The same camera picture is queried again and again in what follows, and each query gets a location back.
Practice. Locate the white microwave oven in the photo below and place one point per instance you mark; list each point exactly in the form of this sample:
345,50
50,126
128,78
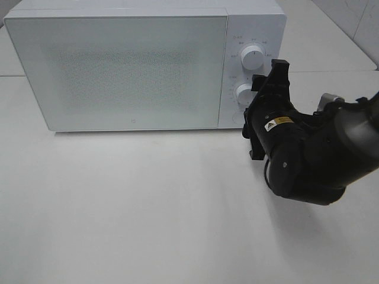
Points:
260,22

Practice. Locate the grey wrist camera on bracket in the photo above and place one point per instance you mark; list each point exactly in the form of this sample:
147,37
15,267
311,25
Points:
328,98

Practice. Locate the white microwave door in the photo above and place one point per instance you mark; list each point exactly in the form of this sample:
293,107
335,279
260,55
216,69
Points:
104,74

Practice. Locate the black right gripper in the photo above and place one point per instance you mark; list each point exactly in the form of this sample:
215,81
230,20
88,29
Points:
269,119

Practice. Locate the round white door button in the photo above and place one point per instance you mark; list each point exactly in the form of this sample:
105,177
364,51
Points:
238,118

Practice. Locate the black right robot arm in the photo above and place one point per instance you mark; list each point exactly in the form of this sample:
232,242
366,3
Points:
309,157

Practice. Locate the white microwave knob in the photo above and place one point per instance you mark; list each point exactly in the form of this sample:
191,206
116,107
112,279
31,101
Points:
252,56
244,94

